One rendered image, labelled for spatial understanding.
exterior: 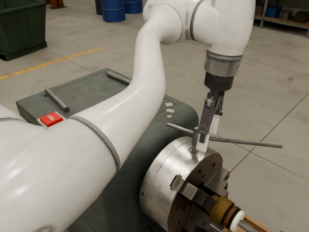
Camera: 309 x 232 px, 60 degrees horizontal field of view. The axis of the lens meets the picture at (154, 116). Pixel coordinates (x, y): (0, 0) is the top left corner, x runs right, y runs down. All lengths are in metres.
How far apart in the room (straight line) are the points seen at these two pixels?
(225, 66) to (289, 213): 1.91
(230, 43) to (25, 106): 0.81
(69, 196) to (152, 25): 0.45
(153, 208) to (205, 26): 0.56
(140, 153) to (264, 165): 2.03
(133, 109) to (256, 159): 2.48
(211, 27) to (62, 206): 0.51
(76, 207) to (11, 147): 0.10
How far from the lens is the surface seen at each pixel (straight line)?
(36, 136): 0.34
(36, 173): 0.30
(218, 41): 0.67
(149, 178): 0.86
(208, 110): 0.71
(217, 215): 0.89
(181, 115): 1.00
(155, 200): 0.86
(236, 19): 0.66
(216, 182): 0.96
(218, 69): 0.69
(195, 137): 0.83
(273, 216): 2.40
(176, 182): 0.82
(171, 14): 0.68
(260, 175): 2.67
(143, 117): 0.39
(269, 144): 0.79
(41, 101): 1.17
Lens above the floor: 1.81
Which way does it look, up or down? 34 degrees down
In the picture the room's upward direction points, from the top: straight up
